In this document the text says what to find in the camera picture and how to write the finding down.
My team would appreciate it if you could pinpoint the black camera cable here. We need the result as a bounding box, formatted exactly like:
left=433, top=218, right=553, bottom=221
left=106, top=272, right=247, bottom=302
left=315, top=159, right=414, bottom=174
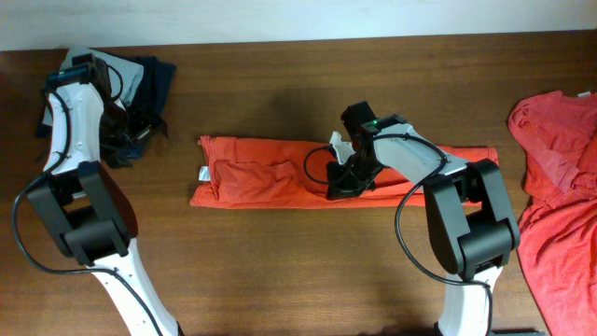
left=11, top=63, right=164, bottom=336
left=302, top=133, right=494, bottom=336

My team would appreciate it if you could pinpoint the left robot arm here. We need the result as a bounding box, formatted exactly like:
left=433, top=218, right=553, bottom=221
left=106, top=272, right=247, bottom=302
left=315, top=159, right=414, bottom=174
left=15, top=52, right=183, bottom=335

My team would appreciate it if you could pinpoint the red garment at right edge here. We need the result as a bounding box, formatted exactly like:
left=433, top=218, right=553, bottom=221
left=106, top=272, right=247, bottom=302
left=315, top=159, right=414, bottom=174
left=507, top=91, right=596, bottom=335

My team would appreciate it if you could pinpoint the folded dark navy garment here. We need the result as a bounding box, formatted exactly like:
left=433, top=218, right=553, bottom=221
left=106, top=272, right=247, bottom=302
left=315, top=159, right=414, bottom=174
left=44, top=57, right=175, bottom=175

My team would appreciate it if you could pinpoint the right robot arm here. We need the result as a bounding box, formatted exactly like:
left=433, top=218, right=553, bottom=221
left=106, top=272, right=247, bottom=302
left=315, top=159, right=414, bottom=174
left=326, top=102, right=521, bottom=335

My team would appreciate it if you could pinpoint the left black camera cable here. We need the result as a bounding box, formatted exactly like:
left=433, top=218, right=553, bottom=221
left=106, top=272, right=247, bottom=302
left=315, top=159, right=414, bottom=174
left=11, top=63, right=164, bottom=336

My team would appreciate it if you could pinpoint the red printed soccer t-shirt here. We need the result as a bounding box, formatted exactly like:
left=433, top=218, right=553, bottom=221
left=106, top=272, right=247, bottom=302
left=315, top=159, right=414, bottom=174
left=188, top=134, right=500, bottom=210

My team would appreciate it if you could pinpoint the folded light grey garment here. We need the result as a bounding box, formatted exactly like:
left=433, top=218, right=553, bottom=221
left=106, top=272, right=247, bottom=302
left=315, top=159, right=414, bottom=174
left=40, top=48, right=144, bottom=135

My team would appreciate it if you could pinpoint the right black camera cable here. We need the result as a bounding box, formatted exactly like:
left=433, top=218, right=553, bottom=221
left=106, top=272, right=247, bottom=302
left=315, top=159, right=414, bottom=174
left=302, top=133, right=494, bottom=336

